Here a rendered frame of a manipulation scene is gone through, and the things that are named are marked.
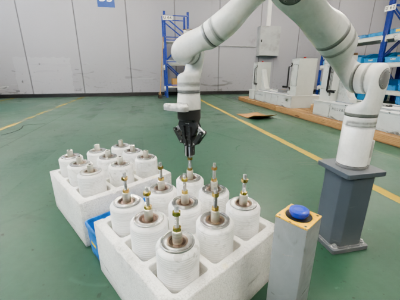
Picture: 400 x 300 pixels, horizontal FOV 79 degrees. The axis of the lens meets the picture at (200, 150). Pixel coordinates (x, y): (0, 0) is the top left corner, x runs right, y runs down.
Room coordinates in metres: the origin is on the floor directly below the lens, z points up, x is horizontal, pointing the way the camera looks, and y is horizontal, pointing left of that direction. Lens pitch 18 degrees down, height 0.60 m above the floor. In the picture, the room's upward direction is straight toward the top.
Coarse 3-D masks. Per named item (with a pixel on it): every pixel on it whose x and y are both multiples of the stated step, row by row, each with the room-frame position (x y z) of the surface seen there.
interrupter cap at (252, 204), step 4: (236, 196) 0.63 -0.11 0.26; (232, 200) 0.61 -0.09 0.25; (236, 200) 0.62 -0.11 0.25; (248, 200) 0.62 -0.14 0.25; (252, 200) 0.61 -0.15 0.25; (232, 204) 0.59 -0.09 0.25; (236, 204) 0.59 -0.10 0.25; (248, 204) 0.60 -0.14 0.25; (252, 204) 0.59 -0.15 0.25; (256, 204) 0.59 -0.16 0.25; (236, 208) 0.57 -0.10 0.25; (240, 208) 0.57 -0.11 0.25; (244, 208) 0.57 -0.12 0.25; (248, 208) 0.57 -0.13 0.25; (252, 208) 0.57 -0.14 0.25
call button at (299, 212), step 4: (292, 208) 0.45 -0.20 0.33; (296, 208) 0.45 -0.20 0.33; (300, 208) 0.45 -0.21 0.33; (304, 208) 0.45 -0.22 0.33; (292, 212) 0.43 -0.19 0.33; (296, 212) 0.43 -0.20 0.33; (300, 212) 0.43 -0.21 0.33; (304, 212) 0.43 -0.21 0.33; (308, 212) 0.43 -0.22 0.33; (292, 216) 0.44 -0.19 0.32; (296, 216) 0.43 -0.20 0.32; (300, 216) 0.43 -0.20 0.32; (304, 216) 0.42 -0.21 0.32
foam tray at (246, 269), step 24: (96, 240) 0.61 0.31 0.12; (120, 240) 0.53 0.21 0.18; (240, 240) 0.53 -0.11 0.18; (264, 240) 0.54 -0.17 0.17; (120, 264) 0.49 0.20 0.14; (144, 264) 0.45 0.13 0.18; (216, 264) 0.45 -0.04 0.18; (240, 264) 0.47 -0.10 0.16; (264, 264) 0.55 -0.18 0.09; (120, 288) 0.51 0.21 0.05; (144, 288) 0.40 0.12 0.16; (192, 288) 0.38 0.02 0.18; (216, 288) 0.41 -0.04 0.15; (240, 288) 0.48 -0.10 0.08
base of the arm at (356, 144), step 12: (348, 120) 0.76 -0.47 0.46; (360, 120) 0.73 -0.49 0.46; (372, 120) 0.72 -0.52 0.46; (348, 132) 0.75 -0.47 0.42; (360, 132) 0.73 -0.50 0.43; (372, 132) 0.73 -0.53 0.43; (348, 144) 0.74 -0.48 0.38; (360, 144) 0.73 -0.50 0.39; (372, 144) 0.75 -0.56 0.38; (336, 156) 0.79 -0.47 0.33; (348, 156) 0.74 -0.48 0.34; (360, 156) 0.72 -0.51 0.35; (348, 168) 0.73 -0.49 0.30; (360, 168) 0.72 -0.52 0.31
